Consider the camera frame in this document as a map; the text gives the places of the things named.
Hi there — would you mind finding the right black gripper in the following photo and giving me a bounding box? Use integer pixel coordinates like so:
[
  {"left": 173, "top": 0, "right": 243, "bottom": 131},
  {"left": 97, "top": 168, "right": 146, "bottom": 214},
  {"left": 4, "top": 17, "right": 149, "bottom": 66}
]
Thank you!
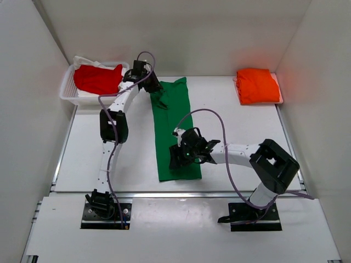
[{"left": 169, "top": 142, "right": 198, "bottom": 170}]

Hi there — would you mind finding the green t-shirt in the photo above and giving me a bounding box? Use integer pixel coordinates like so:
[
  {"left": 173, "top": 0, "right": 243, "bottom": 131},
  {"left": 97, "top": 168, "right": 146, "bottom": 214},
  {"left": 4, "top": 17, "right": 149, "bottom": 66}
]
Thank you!
[{"left": 149, "top": 77, "right": 203, "bottom": 182}]

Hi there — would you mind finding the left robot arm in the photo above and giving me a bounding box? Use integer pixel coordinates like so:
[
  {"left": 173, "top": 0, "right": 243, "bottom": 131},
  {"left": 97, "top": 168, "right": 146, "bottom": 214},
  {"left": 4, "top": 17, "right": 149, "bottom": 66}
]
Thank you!
[{"left": 86, "top": 59, "right": 162, "bottom": 225}]

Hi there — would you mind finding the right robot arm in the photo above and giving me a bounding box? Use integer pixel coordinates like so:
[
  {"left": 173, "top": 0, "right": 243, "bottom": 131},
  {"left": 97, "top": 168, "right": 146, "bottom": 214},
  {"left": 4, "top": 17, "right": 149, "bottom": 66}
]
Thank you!
[{"left": 169, "top": 128, "right": 300, "bottom": 220}]

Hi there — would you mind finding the red t-shirt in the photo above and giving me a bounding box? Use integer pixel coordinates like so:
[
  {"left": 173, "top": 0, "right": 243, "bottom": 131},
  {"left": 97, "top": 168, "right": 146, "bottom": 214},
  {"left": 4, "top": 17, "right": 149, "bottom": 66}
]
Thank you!
[{"left": 73, "top": 64, "right": 123, "bottom": 95}]

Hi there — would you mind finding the white plastic basket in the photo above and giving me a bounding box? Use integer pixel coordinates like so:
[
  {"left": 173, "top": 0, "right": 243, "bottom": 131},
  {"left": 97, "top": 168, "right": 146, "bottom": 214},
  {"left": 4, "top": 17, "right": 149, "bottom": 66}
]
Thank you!
[{"left": 59, "top": 61, "right": 130, "bottom": 106}]

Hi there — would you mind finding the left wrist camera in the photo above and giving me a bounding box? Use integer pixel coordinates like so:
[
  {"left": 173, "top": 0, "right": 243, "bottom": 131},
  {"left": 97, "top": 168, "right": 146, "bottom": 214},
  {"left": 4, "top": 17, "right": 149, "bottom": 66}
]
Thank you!
[{"left": 142, "top": 60, "right": 153, "bottom": 72}]

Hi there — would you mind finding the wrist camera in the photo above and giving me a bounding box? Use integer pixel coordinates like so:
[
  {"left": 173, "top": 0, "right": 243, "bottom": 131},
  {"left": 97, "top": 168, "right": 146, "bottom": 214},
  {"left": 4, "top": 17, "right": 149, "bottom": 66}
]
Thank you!
[
  {"left": 142, "top": 60, "right": 153, "bottom": 72},
  {"left": 172, "top": 129, "right": 185, "bottom": 147}
]

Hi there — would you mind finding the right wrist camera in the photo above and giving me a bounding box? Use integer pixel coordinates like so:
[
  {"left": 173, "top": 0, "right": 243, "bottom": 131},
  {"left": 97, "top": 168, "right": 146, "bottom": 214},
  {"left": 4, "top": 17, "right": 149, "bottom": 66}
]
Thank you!
[{"left": 172, "top": 129, "right": 185, "bottom": 147}]

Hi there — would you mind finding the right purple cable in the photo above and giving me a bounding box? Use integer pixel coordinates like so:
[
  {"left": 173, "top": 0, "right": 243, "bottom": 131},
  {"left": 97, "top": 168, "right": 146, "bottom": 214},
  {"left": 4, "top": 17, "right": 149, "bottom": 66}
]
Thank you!
[{"left": 172, "top": 108, "right": 315, "bottom": 225}]

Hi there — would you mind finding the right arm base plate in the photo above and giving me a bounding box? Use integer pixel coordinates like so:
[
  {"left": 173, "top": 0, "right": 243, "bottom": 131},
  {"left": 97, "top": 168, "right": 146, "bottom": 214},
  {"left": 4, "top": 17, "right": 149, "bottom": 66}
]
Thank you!
[{"left": 217, "top": 203, "right": 282, "bottom": 232}]

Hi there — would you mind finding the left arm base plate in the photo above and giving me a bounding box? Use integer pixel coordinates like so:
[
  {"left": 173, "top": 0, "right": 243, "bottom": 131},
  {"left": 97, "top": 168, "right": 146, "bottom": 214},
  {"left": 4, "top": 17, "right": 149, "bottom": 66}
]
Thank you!
[{"left": 81, "top": 202, "right": 132, "bottom": 230}]

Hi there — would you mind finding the aluminium rail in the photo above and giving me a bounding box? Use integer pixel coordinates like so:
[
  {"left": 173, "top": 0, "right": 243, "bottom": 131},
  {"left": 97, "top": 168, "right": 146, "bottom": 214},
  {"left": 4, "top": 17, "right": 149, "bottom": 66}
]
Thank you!
[{"left": 49, "top": 191, "right": 300, "bottom": 198}]

